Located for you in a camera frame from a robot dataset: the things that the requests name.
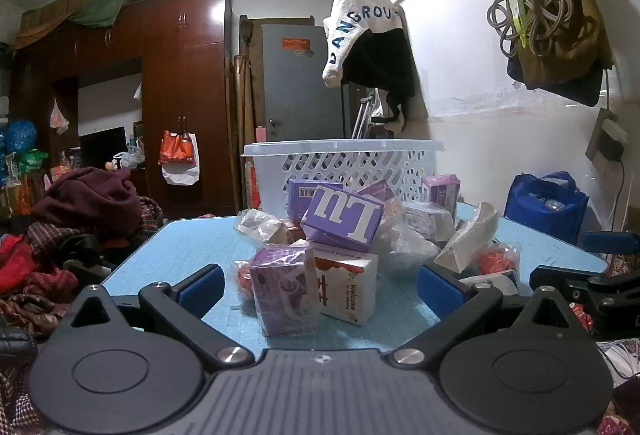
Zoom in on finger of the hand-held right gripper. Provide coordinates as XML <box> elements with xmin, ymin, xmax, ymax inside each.
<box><xmin>529</xmin><ymin>264</ymin><xmax>640</xmax><ymax>341</ymax></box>
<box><xmin>581</xmin><ymin>230</ymin><xmax>640</xmax><ymax>257</ymax></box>

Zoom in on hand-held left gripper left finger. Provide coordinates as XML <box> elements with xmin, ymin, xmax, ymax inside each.
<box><xmin>60</xmin><ymin>263</ymin><xmax>256</xmax><ymax>371</ymax></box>

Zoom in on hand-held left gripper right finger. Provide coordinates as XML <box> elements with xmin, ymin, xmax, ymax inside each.
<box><xmin>382</xmin><ymin>265</ymin><xmax>596</xmax><ymax>367</ymax></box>

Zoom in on white box with dark print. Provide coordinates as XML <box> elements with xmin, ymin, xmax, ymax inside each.
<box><xmin>309</xmin><ymin>245</ymin><xmax>380</xmax><ymax>327</ymax></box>

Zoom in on white plastic basket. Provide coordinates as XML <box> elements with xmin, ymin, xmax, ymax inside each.
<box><xmin>241</xmin><ymin>139</ymin><xmax>446</xmax><ymax>218</ymax></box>

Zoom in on red item in plastic bag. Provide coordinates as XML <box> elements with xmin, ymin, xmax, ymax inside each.
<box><xmin>472</xmin><ymin>242</ymin><xmax>524</xmax><ymax>277</ymax></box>
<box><xmin>229</xmin><ymin>259</ymin><xmax>259</xmax><ymax>307</ymax></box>

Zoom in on clear plastic bag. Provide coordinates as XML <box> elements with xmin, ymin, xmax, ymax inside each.
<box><xmin>233</xmin><ymin>208</ymin><xmax>287</xmax><ymax>244</ymax></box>
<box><xmin>372</xmin><ymin>219</ymin><xmax>441</xmax><ymax>277</ymax></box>

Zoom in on beige paper bag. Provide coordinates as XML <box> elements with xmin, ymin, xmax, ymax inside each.
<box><xmin>434</xmin><ymin>201</ymin><xmax>501</xmax><ymax>274</ymax></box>

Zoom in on blue fabric bag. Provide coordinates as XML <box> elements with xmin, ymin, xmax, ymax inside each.
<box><xmin>503</xmin><ymin>172</ymin><xmax>591</xmax><ymax>247</ymax></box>

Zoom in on plastic wrapped white packet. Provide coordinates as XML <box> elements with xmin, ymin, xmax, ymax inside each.
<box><xmin>399</xmin><ymin>200</ymin><xmax>457</xmax><ymax>242</ymax></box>

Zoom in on purple box in plastic wrap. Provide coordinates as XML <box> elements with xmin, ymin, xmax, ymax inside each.
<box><xmin>249</xmin><ymin>245</ymin><xmax>322</xmax><ymax>337</ymax></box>

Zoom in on small purple box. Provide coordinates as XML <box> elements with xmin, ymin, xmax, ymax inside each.
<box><xmin>421</xmin><ymin>174</ymin><xmax>461</xmax><ymax>222</ymax></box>
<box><xmin>356</xmin><ymin>180</ymin><xmax>397</xmax><ymax>204</ymax></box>

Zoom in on purple box with white letters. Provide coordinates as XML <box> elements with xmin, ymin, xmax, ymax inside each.
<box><xmin>301</xmin><ymin>184</ymin><xmax>386</xmax><ymax>254</ymax></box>

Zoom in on purple box with barcode label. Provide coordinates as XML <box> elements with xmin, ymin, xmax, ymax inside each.
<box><xmin>287</xmin><ymin>178</ymin><xmax>346</xmax><ymax>222</ymax></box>

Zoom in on orange and white plastic bag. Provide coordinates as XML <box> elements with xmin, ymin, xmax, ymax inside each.
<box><xmin>158</xmin><ymin>129</ymin><xmax>201</xmax><ymax>186</ymax></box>

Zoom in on maroon clothing pile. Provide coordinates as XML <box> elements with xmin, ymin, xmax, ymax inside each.
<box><xmin>31</xmin><ymin>167</ymin><xmax>144</xmax><ymax>238</ymax></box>

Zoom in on black television screen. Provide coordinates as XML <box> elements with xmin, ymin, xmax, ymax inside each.
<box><xmin>78</xmin><ymin>126</ymin><xmax>129</xmax><ymax>168</ymax></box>

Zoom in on wooden boards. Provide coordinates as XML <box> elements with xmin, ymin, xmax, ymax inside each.
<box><xmin>226</xmin><ymin>15</ymin><xmax>267</xmax><ymax>212</ymax></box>

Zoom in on red cloth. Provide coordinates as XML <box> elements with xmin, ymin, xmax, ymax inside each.
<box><xmin>0</xmin><ymin>234</ymin><xmax>40</xmax><ymax>297</ymax></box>

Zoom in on metal crutches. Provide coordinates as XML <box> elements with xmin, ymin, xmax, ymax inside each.
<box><xmin>351</xmin><ymin>96</ymin><xmax>382</xmax><ymax>140</ymax></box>

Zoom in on brown wooden wardrobe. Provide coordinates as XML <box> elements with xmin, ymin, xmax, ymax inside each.
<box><xmin>14</xmin><ymin>0</ymin><xmax>237</xmax><ymax>219</ymax></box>

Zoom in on olive cloth bag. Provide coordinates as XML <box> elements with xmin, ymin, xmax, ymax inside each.
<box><xmin>507</xmin><ymin>0</ymin><xmax>615</xmax><ymax>108</ymax></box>

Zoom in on grey metal door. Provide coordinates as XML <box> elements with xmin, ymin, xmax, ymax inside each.
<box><xmin>261</xmin><ymin>24</ymin><xmax>347</xmax><ymax>144</ymax></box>

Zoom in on small white plastic bag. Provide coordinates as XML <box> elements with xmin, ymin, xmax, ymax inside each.
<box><xmin>49</xmin><ymin>99</ymin><xmax>70</xmax><ymax>136</ymax></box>

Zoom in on black hanging garment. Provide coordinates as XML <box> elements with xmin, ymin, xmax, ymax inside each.
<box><xmin>340</xmin><ymin>28</ymin><xmax>417</xmax><ymax>124</ymax></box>

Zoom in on blue plastic bag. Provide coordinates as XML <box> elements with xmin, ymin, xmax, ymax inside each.
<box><xmin>0</xmin><ymin>118</ymin><xmax>39</xmax><ymax>166</ymax></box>

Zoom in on white hooded sweatshirt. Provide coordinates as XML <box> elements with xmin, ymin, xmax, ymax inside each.
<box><xmin>322</xmin><ymin>0</ymin><xmax>404</xmax><ymax>88</ymax></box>

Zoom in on green cloth bundle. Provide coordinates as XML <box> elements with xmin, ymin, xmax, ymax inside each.
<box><xmin>66</xmin><ymin>0</ymin><xmax>182</xmax><ymax>29</ymax></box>

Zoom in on black charger cable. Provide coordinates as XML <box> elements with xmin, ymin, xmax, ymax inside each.
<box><xmin>602</xmin><ymin>157</ymin><xmax>632</xmax><ymax>241</ymax></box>

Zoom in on wall socket with charger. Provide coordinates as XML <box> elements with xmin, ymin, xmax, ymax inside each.
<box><xmin>585</xmin><ymin>108</ymin><xmax>629</xmax><ymax>162</ymax></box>

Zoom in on coiled grey cable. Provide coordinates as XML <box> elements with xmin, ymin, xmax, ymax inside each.
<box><xmin>487</xmin><ymin>0</ymin><xmax>574</xmax><ymax>59</ymax></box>

